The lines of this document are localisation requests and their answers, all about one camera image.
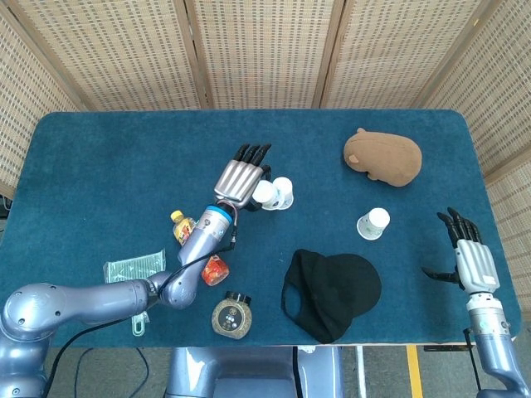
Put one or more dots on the orange drink bottle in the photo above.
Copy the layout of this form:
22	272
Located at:
181	226

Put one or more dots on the white table leg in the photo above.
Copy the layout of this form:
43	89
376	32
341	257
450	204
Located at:
359	373

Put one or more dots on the white paper cup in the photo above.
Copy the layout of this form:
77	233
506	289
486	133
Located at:
373	224
285	188
265	192

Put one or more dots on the woven bamboo screen panel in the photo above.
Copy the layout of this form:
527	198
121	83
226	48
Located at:
394	54
265	54
116	54
25	103
498	103
514	232

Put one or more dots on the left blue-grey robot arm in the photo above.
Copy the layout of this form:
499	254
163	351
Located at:
103	300

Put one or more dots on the blue-grey robot torso base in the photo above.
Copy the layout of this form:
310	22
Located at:
249	373

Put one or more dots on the clear plastic dustpan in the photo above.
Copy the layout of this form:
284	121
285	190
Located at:
132	265

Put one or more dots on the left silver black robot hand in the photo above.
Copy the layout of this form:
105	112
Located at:
236	182

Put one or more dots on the blue felt table cover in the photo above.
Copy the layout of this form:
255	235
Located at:
124	166

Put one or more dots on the glass jar black lid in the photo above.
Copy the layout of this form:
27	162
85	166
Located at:
231	317

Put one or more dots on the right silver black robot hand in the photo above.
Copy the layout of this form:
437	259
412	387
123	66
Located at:
477	265

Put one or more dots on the black beanie hat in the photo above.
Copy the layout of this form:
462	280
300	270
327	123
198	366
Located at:
336	290

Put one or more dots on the brown plush capybara toy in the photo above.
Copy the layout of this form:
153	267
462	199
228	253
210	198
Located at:
386	157

